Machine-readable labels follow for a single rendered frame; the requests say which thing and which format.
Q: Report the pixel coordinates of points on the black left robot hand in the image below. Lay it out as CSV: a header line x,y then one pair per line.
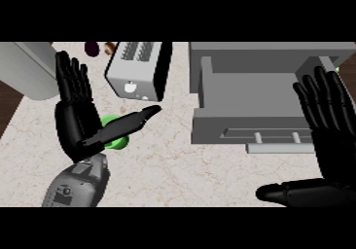
x,y
73,123

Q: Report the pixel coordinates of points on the small green object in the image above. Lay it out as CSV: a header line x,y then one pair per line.
x,y
338,69

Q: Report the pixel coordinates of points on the grey drawer cabinet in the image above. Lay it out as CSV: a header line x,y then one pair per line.
x,y
274,53

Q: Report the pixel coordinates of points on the dark purple eggplant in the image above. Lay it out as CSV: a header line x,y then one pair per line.
x,y
92,48

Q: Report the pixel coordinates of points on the brown bread piece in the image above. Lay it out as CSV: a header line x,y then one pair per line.
x,y
110,48

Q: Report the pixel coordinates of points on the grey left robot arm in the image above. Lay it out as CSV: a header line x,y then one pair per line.
x,y
78,184

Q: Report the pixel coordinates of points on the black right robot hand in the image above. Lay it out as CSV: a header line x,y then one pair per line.
x,y
336,152

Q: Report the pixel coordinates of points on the green cup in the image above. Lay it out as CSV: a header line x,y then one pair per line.
x,y
115,137

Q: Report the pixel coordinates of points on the pale grey appliance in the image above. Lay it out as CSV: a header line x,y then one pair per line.
x,y
26,69

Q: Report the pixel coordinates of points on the silver toaster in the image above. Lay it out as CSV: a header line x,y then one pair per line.
x,y
138,69

